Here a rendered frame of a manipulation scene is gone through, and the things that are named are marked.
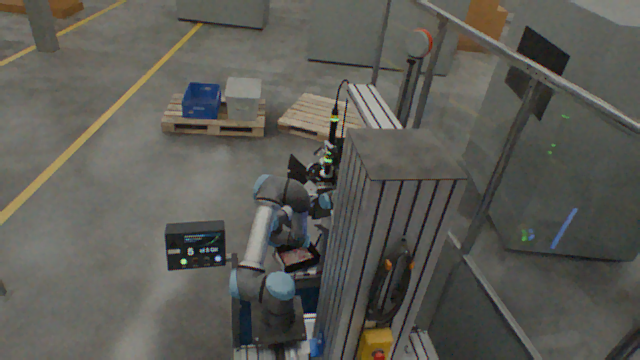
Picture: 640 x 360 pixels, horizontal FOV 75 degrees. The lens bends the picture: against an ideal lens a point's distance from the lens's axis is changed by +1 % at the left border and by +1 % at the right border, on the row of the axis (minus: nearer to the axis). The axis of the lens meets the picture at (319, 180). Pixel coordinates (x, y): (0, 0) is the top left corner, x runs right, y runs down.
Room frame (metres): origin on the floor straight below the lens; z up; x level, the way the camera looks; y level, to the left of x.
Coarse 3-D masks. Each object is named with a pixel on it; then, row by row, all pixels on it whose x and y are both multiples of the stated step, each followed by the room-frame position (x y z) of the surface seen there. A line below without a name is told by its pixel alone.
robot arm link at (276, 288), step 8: (280, 272) 1.17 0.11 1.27; (264, 280) 1.12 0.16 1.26; (272, 280) 1.12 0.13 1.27; (280, 280) 1.13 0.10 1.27; (288, 280) 1.13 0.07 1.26; (264, 288) 1.09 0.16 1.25; (272, 288) 1.08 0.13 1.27; (280, 288) 1.09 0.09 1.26; (288, 288) 1.10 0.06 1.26; (264, 296) 1.07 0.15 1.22; (272, 296) 1.07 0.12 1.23; (280, 296) 1.06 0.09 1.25; (288, 296) 1.08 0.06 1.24; (272, 304) 1.07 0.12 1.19; (280, 304) 1.06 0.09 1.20; (288, 304) 1.08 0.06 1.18; (272, 312) 1.07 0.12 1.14; (280, 312) 1.06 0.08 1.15
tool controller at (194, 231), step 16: (176, 224) 1.40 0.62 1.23; (192, 224) 1.41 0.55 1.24; (208, 224) 1.42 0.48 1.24; (224, 224) 1.44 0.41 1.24; (176, 240) 1.31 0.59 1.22; (192, 240) 1.33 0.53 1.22; (208, 240) 1.35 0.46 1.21; (224, 240) 1.37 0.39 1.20; (176, 256) 1.29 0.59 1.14; (208, 256) 1.33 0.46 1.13; (224, 256) 1.35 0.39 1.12
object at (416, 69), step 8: (408, 56) 2.50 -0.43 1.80; (408, 64) 2.49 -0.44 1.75; (416, 64) 2.46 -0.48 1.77; (416, 72) 2.46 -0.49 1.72; (416, 80) 2.48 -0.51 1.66; (400, 88) 2.50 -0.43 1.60; (408, 88) 2.47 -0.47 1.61; (400, 96) 2.49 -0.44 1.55; (408, 96) 2.46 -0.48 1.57; (408, 104) 2.46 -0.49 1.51; (408, 112) 2.48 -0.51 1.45; (400, 120) 2.47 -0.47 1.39
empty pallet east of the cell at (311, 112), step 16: (304, 96) 5.50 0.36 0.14; (320, 96) 5.56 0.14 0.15; (288, 112) 4.94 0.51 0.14; (304, 112) 4.99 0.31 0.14; (320, 112) 5.05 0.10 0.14; (352, 112) 5.18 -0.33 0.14; (288, 128) 4.63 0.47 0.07; (304, 128) 4.57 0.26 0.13; (320, 128) 4.60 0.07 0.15; (352, 128) 4.74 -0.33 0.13
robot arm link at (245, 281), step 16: (272, 176) 1.49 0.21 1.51; (256, 192) 1.42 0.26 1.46; (272, 192) 1.41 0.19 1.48; (256, 208) 1.39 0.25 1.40; (272, 208) 1.38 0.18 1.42; (256, 224) 1.31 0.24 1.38; (272, 224) 1.34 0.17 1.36; (256, 240) 1.25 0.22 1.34; (256, 256) 1.20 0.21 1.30; (240, 272) 1.14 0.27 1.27; (256, 272) 1.15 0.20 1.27; (240, 288) 1.09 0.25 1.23; (256, 288) 1.09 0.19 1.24
